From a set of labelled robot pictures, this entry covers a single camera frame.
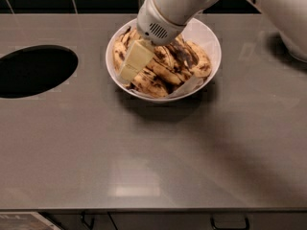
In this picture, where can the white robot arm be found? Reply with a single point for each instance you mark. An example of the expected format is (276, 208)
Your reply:
(289, 17)

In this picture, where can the spotted banana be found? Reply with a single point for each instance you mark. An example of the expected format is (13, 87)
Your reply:
(146, 81)
(203, 67)
(164, 72)

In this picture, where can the dark bruised banana top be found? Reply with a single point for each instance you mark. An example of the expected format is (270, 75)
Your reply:
(182, 52)

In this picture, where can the spotted banana middle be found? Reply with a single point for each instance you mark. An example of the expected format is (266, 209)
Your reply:
(164, 72)

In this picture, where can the black drawer handle right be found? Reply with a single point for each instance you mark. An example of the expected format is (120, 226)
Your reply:
(229, 223)

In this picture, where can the spotted banana front left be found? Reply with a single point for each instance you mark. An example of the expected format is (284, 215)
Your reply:
(146, 81)

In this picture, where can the spotted banana right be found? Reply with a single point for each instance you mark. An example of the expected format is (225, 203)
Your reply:
(203, 67)

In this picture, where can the black round counter opening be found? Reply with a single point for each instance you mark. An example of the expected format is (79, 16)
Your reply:
(34, 70)

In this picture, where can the black drawer handle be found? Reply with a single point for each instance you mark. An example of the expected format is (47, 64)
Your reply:
(229, 223)
(88, 225)

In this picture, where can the white ceramic bowl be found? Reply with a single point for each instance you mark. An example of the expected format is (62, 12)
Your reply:
(131, 25)

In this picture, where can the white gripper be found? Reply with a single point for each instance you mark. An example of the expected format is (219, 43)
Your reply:
(153, 25)

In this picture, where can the paper sheet on floor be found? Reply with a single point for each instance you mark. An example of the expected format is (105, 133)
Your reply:
(25, 221)

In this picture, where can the black drawer handle left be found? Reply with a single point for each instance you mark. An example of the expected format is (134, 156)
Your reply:
(88, 225)

